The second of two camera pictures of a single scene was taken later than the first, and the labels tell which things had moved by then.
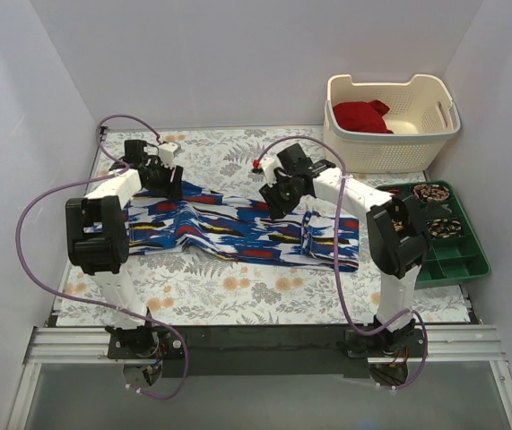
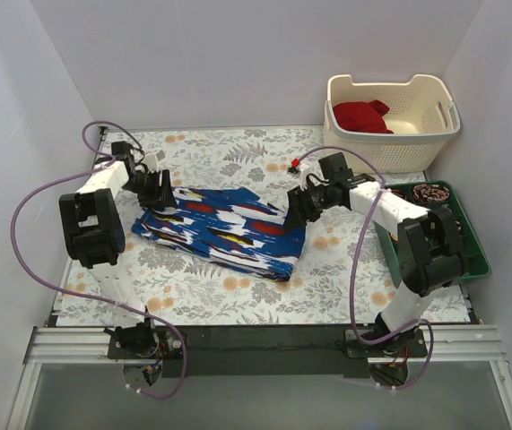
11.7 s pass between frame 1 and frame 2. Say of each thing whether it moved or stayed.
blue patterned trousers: moved
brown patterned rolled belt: stayed
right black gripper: moved
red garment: stayed
